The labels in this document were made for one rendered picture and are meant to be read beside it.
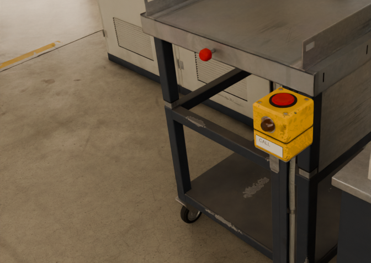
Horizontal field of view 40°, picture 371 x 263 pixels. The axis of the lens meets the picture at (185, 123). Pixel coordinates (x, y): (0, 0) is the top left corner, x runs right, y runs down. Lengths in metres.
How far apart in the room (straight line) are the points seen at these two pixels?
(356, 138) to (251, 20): 0.43
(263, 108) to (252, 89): 1.41
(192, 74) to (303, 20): 1.30
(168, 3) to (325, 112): 0.59
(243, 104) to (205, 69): 0.28
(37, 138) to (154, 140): 0.61
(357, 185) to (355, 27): 0.44
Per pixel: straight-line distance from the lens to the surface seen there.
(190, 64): 2.59
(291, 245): 1.16
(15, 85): 3.27
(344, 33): 1.24
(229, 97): 2.46
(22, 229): 2.17
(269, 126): 0.91
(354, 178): 1.00
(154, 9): 1.53
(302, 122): 0.94
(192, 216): 1.97
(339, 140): 1.38
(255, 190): 1.84
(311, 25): 1.37
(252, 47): 1.26
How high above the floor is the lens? 1.38
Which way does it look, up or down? 33 degrees down
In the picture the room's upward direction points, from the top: 8 degrees counter-clockwise
